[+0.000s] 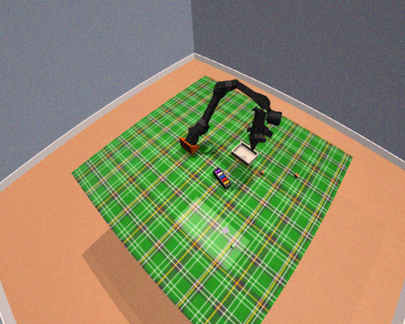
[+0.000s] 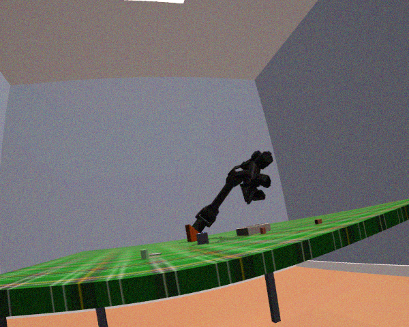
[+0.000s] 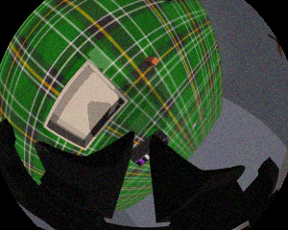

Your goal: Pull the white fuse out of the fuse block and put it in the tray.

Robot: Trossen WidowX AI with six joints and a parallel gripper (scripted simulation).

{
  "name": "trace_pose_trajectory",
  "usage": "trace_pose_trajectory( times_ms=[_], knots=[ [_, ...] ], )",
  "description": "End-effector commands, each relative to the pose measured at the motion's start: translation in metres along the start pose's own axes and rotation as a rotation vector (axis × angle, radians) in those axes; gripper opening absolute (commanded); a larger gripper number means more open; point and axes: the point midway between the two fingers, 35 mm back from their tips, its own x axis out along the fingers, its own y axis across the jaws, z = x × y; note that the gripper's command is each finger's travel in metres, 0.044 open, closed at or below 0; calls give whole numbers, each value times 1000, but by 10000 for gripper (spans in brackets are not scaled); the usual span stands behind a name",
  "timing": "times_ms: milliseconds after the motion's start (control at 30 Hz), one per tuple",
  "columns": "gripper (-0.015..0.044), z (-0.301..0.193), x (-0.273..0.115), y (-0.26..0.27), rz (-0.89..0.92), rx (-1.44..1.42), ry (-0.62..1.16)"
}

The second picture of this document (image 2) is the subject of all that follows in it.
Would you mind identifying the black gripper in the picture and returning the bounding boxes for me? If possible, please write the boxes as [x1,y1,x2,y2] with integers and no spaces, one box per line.
[234,169,266,204]

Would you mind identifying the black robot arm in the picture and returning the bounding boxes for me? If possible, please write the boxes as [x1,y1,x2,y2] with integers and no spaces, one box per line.
[192,151,273,233]

